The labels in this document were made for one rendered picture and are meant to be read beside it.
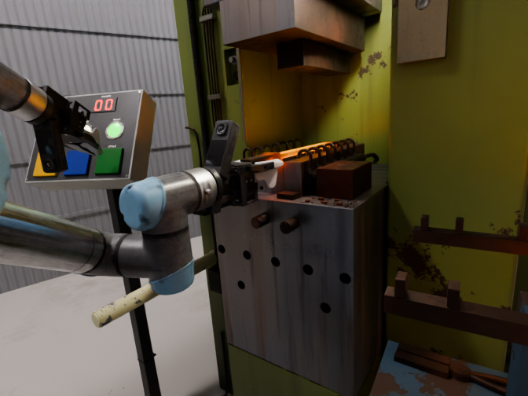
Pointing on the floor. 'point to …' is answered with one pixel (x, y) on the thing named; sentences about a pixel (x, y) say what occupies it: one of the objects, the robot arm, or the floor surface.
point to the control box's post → (139, 325)
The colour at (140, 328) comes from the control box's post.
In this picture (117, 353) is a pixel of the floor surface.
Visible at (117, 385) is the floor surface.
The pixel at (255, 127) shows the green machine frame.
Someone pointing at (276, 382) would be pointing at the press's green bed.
